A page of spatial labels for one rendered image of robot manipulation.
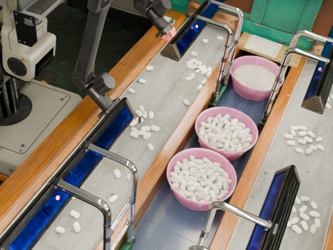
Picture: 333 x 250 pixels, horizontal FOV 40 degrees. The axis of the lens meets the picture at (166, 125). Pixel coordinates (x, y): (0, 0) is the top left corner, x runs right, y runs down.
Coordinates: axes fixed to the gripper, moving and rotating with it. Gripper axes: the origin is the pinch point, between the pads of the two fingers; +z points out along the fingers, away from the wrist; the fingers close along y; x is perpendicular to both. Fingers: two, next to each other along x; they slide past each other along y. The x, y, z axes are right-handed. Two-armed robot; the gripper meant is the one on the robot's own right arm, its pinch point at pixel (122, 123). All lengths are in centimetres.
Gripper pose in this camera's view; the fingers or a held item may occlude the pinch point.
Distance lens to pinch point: 185.9
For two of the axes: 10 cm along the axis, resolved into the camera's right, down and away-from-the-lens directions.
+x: -6.7, 3.0, 6.8
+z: 6.2, 7.3, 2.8
